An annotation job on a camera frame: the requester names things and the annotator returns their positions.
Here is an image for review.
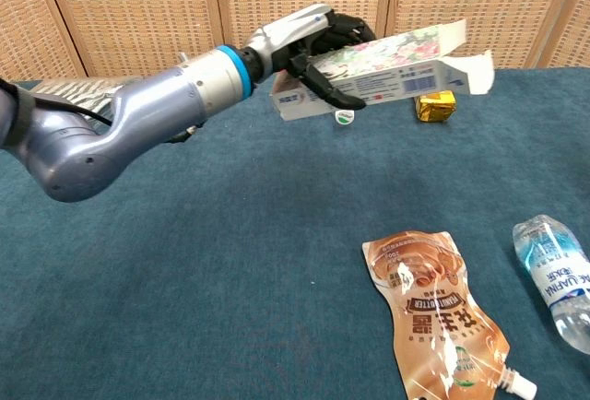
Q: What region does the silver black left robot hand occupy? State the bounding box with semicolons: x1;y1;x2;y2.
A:
242;3;377;111

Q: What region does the floral white toothpaste box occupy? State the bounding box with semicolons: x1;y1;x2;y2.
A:
269;18;497;123

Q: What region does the woven wooden folding screen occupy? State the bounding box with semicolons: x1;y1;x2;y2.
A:
0;0;590;84

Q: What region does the gold foil snack pack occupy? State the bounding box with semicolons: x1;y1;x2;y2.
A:
414;89;457;123

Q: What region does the striped cloth in plastic bag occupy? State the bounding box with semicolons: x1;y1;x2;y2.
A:
27;75;144;120

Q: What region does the teal table cover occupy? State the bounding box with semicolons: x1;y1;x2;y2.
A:
0;66;590;400

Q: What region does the brown peanut butter pouch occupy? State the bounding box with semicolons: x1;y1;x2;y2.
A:
361;229;538;400

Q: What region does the blue label water bottle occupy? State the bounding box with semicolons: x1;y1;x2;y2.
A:
512;214;590;356

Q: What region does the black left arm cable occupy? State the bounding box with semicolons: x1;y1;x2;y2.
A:
31;94;207;144

